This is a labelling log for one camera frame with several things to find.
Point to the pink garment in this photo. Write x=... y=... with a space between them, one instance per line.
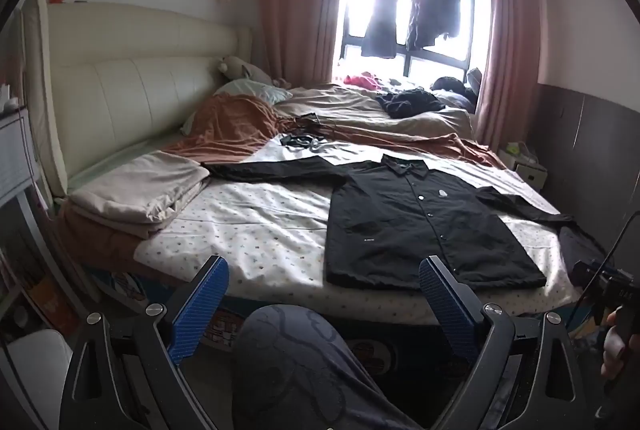
x=365 y=80

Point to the teddy bear plush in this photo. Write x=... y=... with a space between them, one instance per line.
x=245 y=69

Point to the person's right hand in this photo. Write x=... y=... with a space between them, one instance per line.
x=614 y=352

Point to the bed with dotted sheet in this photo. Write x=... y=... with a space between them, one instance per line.
x=260 y=230

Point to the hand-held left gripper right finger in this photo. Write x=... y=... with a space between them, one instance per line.
x=445 y=305

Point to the beige duvet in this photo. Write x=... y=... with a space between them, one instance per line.
x=340 y=109

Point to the pale pillow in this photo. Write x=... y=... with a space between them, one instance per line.
x=250 y=89

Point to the black button-up shirt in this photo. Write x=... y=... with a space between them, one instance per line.
x=400 y=230

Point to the dark hanging garment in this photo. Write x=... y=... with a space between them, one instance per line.
x=450 y=4
x=422 y=9
x=380 y=9

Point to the dark pillow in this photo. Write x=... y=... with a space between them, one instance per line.
x=452 y=88

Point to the folded brown blanket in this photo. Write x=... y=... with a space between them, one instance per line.
x=100 y=242

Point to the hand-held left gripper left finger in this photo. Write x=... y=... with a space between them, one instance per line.
x=200 y=300

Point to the grey shelf unit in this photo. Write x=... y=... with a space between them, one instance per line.
x=15 y=149

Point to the rumpled brown blanket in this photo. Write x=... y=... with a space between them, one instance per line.
x=230 y=119

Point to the person's leg in patterned pants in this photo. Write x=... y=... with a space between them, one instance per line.
x=300 y=360

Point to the folded beige blanket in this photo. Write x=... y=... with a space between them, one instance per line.
x=140 y=190

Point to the black clothes pile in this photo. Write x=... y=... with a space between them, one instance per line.
x=410 y=102

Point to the white nightstand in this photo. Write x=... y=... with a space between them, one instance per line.
x=525 y=165

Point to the window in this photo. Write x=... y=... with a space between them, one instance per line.
x=350 y=42

